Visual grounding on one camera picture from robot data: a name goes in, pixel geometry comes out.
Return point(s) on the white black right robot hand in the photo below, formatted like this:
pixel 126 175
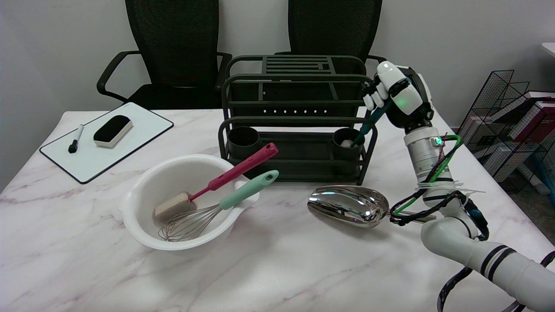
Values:
pixel 407 97

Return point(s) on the blue sponge bottle brush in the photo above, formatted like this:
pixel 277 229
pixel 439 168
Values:
pixel 370 123

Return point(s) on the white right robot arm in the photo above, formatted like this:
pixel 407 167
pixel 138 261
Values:
pixel 422 156

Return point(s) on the pink sponge bottle brush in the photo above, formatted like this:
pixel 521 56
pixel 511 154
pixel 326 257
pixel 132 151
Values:
pixel 234 173

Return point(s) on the dark green utensil cup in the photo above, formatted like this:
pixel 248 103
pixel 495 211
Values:
pixel 342 154
pixel 243 143

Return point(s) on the black mesh office chair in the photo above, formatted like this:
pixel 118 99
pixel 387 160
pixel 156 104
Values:
pixel 334 26
pixel 173 43

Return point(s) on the shiny steel scoop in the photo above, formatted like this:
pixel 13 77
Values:
pixel 347 206

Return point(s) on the dark red book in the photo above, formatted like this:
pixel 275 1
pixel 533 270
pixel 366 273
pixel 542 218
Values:
pixel 537 123

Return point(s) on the dark green dish rack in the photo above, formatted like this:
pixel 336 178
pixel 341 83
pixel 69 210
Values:
pixel 286 167

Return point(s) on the white table corner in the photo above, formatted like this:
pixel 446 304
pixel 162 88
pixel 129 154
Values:
pixel 550 47

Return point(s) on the small whiteboard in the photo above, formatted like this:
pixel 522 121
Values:
pixel 147 125

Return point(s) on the white plastic bowl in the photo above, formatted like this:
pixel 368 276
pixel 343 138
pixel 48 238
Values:
pixel 143 225

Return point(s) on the black white board eraser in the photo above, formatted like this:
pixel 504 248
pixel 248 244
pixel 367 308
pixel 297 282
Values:
pixel 112 130

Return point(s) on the black whiteboard marker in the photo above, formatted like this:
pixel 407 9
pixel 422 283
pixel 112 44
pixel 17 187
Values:
pixel 76 139

